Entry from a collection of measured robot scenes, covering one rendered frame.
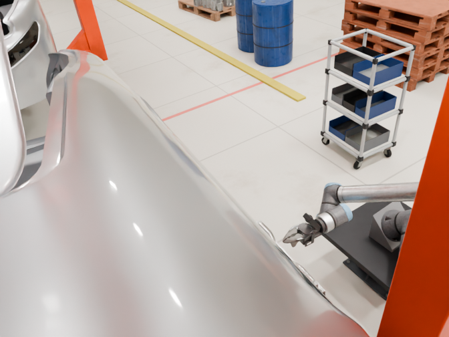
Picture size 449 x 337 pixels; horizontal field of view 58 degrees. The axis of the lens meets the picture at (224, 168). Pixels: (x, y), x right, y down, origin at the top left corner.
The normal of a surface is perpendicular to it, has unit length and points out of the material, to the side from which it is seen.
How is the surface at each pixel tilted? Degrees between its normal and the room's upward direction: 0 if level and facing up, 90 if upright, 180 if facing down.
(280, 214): 0
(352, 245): 0
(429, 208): 90
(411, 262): 90
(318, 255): 0
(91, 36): 90
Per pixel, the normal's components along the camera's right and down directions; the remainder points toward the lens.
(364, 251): -0.08, -0.79
